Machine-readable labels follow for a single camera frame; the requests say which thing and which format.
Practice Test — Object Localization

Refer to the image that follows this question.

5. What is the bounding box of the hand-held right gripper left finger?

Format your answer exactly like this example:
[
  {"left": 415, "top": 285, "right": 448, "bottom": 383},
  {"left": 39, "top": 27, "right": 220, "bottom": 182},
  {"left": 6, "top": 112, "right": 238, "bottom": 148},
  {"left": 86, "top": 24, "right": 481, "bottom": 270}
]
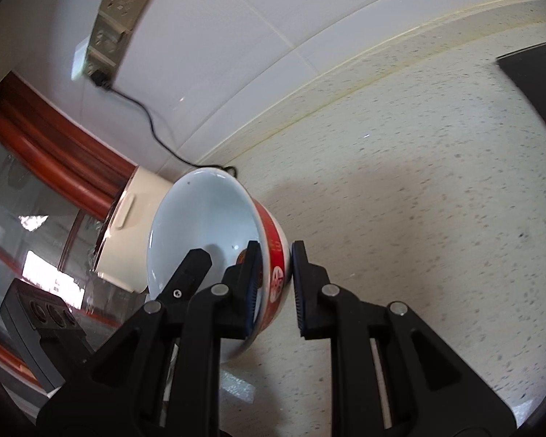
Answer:
[{"left": 36, "top": 239, "right": 264, "bottom": 437}]

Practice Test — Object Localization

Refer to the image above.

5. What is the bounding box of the red and white bowl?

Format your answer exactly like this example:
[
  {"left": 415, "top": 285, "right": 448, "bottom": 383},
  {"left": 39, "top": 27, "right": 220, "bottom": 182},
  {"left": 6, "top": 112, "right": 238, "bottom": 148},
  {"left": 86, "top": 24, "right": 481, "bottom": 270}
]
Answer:
[{"left": 146, "top": 168, "right": 293, "bottom": 365}]

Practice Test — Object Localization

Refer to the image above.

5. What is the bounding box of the cream rice cooker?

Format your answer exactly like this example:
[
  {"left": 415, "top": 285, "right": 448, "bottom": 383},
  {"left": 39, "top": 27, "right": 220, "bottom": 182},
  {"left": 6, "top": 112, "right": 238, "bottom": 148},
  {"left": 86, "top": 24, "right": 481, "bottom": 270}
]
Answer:
[{"left": 91, "top": 166, "right": 178, "bottom": 294}]

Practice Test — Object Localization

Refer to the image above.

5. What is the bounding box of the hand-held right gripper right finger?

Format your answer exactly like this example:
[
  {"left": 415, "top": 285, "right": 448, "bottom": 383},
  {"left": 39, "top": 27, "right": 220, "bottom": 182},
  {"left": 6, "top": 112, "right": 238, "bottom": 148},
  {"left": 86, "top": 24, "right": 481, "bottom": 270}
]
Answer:
[{"left": 291, "top": 240, "right": 517, "bottom": 437}]

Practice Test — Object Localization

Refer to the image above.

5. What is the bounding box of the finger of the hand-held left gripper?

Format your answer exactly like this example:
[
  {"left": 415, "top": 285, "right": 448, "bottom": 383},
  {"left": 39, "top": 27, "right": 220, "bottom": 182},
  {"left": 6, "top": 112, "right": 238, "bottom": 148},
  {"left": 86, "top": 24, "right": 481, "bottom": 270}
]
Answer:
[{"left": 157, "top": 248, "right": 213, "bottom": 317}]

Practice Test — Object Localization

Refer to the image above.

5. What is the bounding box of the black power cable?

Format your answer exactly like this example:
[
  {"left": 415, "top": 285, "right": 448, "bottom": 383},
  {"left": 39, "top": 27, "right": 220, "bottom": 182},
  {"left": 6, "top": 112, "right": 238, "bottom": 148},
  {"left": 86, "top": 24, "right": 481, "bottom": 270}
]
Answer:
[{"left": 93, "top": 70, "right": 238, "bottom": 178}]

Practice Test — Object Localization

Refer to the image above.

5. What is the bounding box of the red wooden glass cabinet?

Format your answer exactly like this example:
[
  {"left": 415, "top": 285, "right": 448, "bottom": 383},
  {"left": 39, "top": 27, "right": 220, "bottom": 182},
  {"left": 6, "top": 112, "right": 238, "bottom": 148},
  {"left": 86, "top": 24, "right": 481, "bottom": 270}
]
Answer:
[{"left": 0, "top": 70, "right": 139, "bottom": 397}]

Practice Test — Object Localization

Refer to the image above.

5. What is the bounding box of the gold wall socket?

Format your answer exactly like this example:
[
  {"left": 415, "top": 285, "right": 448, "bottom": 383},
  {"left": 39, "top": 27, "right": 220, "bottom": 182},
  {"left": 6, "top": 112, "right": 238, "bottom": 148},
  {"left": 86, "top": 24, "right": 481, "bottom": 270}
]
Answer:
[{"left": 86, "top": 0, "right": 154, "bottom": 78}]

